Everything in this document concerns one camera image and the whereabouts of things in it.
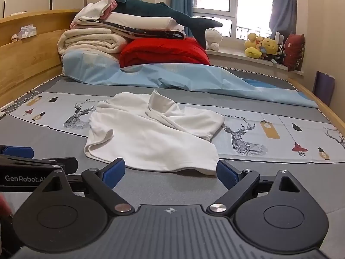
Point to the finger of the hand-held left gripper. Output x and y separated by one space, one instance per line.
18 152
48 163

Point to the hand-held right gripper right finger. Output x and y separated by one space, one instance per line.
226 175

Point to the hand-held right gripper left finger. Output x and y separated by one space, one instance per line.
114 172

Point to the white garment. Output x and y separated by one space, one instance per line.
151 140

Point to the light blue sheet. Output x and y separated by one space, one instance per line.
188 77

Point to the tissue pack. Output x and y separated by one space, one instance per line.
27 31

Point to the cream folded blanket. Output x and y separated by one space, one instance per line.
89 41

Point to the red blanket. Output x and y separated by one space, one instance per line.
161 52

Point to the purple board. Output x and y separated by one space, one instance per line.
323 85

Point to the striped plush toy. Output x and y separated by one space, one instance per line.
280 54

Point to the white mushroom plush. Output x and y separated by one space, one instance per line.
213 39

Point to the red cushion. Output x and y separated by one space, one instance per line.
294 50

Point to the white folded quilt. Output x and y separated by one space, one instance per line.
145 21

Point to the pink cloth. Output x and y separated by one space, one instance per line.
111 6

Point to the dark teal shark plush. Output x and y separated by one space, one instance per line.
161 10

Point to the window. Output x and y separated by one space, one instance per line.
231 0

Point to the blue curtain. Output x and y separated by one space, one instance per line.
283 8
181 2

